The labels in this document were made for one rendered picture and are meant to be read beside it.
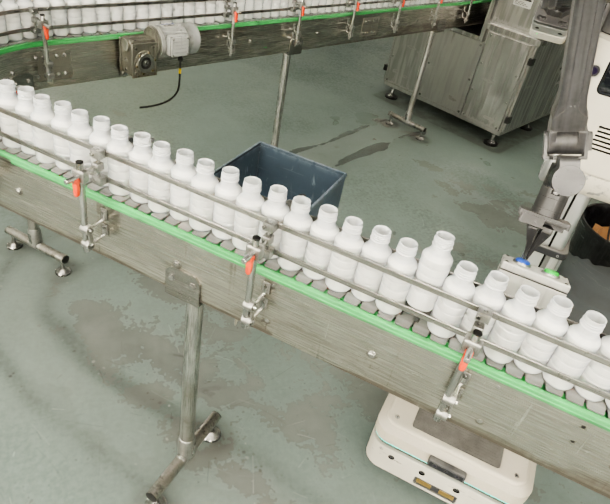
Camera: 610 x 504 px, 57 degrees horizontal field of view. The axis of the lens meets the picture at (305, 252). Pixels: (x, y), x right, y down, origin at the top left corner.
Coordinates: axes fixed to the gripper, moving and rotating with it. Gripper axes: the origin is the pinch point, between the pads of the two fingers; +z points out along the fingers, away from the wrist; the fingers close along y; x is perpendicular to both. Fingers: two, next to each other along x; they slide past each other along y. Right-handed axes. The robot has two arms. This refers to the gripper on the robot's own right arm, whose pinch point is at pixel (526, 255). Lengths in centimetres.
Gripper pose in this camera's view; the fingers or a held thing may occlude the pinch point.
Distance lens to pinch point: 125.4
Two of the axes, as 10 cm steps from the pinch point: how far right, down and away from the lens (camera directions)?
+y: 8.9, 3.7, -2.7
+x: 3.6, -1.7, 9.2
